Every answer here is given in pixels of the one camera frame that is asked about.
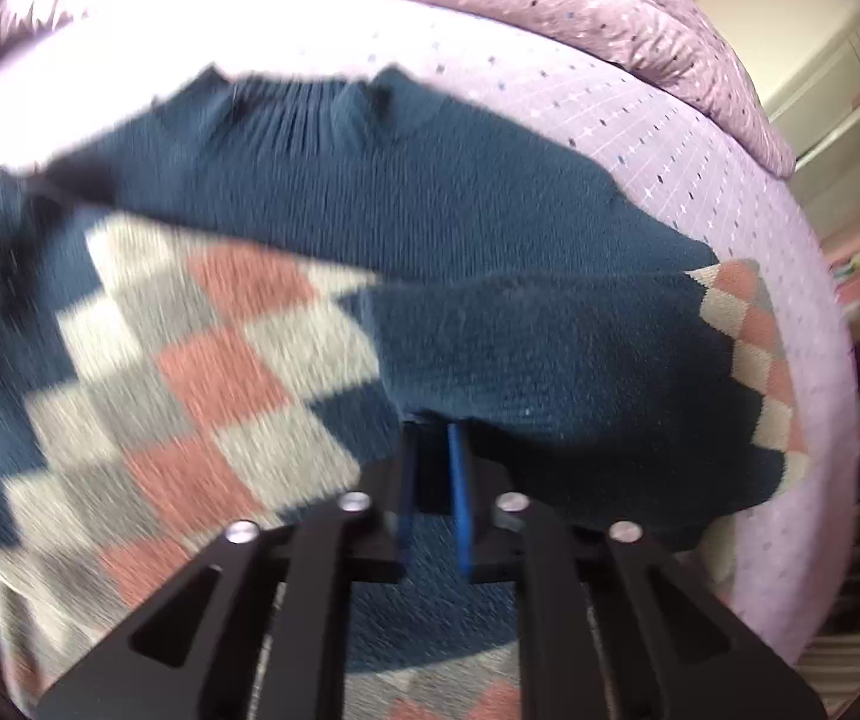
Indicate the striped floor rug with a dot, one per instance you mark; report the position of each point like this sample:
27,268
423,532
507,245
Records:
850,667

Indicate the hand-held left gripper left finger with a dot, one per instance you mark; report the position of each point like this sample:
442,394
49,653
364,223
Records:
404,495

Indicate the purple dotted bed sheet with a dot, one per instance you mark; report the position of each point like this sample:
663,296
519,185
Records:
662,142

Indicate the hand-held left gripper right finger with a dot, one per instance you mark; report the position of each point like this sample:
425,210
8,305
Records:
461,495

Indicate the cream wardrobe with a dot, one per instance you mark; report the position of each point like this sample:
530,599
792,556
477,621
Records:
835,52

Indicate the navy argyle knit sweater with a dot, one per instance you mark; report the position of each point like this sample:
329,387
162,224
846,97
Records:
475,202

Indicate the purple dotted duvet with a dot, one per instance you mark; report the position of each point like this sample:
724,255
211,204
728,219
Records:
625,15

